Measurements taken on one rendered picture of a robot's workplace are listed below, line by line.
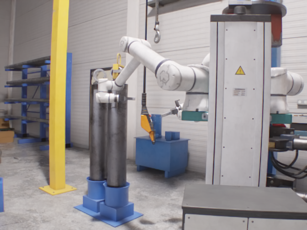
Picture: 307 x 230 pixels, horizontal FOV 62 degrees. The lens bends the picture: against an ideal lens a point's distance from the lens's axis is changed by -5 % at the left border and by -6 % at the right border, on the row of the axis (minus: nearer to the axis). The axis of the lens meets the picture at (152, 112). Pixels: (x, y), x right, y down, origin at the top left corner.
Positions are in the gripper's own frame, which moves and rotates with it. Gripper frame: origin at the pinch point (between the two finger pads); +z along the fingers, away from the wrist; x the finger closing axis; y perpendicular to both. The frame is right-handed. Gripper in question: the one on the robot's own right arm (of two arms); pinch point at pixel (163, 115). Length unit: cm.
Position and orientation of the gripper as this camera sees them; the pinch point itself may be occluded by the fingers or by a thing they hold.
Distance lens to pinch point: 249.9
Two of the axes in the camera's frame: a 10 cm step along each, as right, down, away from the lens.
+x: -0.9, -0.4, 10.0
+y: 3.4, 9.4, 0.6
